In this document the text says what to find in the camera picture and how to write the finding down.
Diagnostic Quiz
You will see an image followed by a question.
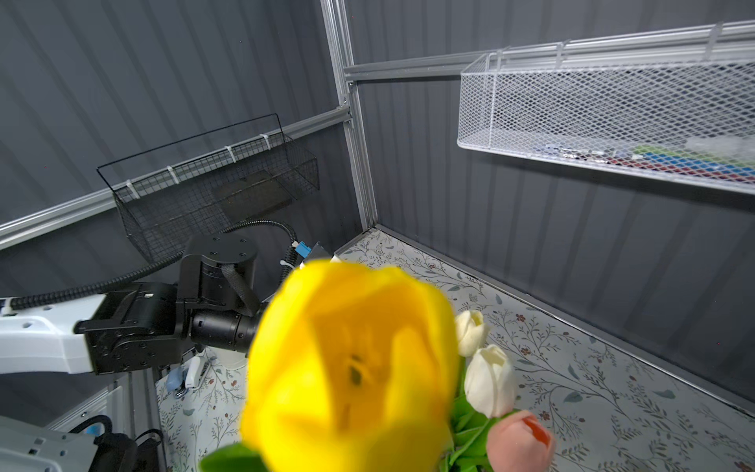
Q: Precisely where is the pink artificial tulip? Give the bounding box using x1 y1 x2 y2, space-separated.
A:
486 410 556 472

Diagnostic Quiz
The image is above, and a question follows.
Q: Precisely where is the white artificial tulip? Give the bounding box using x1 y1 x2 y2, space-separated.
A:
464 344 517 419
454 310 490 358

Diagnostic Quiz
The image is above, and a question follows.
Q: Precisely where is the yellow artificial tulip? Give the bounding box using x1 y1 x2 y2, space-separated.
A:
199 258 461 472

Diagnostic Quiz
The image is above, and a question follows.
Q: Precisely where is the white wire mesh basket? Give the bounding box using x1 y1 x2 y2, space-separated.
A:
457 22 754 194

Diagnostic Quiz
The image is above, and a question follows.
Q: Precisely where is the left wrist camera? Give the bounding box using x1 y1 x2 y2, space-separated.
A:
279 241 340 271

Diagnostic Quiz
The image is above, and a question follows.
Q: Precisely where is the black wire basket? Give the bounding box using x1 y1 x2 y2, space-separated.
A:
96 113 320 263

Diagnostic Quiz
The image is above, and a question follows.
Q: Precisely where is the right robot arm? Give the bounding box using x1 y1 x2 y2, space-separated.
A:
1 415 167 472

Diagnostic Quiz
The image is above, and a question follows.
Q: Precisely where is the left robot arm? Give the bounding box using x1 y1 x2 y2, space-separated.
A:
1 219 298 375

